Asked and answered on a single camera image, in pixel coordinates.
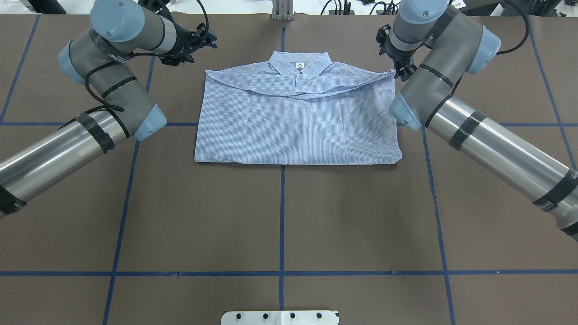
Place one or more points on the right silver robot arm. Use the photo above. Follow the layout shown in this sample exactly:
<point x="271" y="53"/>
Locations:
<point x="432" y="45"/>

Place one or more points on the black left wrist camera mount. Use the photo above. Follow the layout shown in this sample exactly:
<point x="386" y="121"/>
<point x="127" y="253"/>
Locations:
<point x="176" y="59"/>

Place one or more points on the aluminium frame post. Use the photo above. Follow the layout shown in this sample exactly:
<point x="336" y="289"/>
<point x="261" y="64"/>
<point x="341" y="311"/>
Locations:
<point x="282" y="10"/>

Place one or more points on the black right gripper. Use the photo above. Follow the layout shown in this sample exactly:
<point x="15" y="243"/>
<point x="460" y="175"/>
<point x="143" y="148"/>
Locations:
<point x="400" y="57"/>

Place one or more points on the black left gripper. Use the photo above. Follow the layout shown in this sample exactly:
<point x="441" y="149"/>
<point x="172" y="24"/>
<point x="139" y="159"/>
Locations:
<point x="182" y="38"/>

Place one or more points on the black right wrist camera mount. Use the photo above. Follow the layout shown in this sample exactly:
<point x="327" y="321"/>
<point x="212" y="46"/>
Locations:
<point x="382" y="38"/>

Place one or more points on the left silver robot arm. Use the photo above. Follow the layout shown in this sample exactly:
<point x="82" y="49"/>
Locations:
<point x="97" y="59"/>

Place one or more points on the blue striped button shirt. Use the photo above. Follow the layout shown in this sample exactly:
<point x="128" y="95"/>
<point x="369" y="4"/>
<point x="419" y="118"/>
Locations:
<point x="297" y="109"/>

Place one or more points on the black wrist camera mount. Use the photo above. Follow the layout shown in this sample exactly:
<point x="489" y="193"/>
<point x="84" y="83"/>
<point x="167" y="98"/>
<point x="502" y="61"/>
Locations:
<point x="176" y="59"/>
<point x="382" y="38"/>

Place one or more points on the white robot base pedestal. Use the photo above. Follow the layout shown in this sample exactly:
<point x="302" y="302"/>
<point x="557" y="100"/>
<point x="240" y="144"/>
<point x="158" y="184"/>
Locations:
<point x="298" y="317"/>

